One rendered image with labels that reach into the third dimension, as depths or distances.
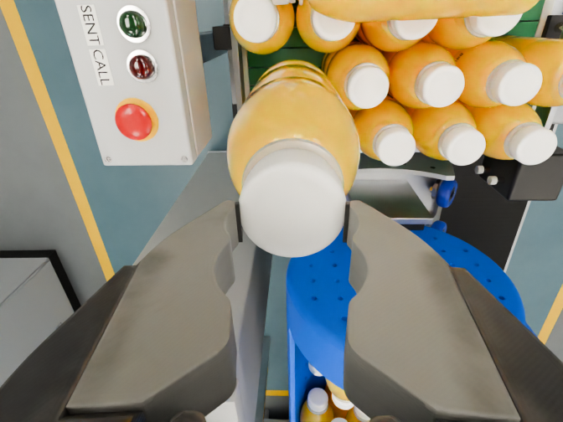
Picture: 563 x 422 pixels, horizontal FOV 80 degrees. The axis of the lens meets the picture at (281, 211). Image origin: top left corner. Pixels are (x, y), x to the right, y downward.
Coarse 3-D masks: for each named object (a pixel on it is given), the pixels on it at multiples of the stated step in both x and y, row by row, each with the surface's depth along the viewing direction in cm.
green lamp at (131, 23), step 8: (120, 16) 29; (128, 16) 29; (136, 16) 29; (120, 24) 29; (128, 24) 29; (136, 24) 29; (144, 24) 30; (128, 32) 30; (136, 32) 30; (144, 32) 30
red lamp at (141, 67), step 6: (138, 54) 31; (132, 60) 31; (138, 60) 31; (144, 60) 31; (150, 60) 31; (132, 66) 31; (138, 66) 31; (144, 66) 31; (150, 66) 31; (132, 72) 31; (138, 72) 31; (144, 72) 31; (150, 72) 31; (138, 78) 32; (144, 78) 32
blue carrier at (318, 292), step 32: (320, 256) 47; (448, 256) 46; (480, 256) 46; (288, 288) 42; (320, 288) 41; (352, 288) 41; (512, 288) 41; (288, 320) 44; (320, 320) 37; (288, 352) 48; (320, 352) 37; (288, 384) 54; (320, 384) 73
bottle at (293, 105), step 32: (288, 64) 23; (256, 96) 16; (288, 96) 15; (320, 96) 15; (256, 128) 14; (288, 128) 14; (320, 128) 14; (352, 128) 16; (256, 160) 13; (352, 160) 15
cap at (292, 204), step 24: (264, 168) 11; (288, 168) 11; (312, 168) 11; (264, 192) 12; (288, 192) 12; (312, 192) 12; (336, 192) 11; (240, 216) 12; (264, 216) 12; (288, 216) 12; (312, 216) 12; (336, 216) 12; (264, 240) 12; (288, 240) 12; (312, 240) 12
